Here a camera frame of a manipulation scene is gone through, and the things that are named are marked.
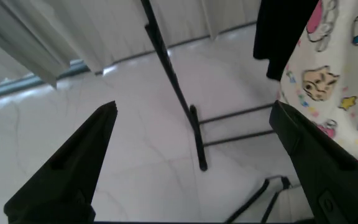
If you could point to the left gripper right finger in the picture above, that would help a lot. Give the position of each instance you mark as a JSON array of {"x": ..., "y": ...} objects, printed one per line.
[{"x": 331, "y": 177}]

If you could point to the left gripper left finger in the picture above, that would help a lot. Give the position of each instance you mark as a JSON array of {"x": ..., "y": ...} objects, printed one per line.
[{"x": 61, "y": 186}]

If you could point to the cream printed garment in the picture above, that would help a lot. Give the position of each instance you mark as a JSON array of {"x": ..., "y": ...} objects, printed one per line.
[{"x": 337, "y": 77}]

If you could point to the black t-shirt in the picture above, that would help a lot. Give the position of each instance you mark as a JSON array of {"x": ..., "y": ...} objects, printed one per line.
[{"x": 278, "y": 37}]

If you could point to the black clothes rack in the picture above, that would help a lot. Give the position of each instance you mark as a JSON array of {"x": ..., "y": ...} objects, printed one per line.
[{"x": 166, "y": 62}]

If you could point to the white curtain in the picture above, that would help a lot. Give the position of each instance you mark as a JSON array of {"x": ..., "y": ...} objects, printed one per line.
[{"x": 89, "y": 28}]

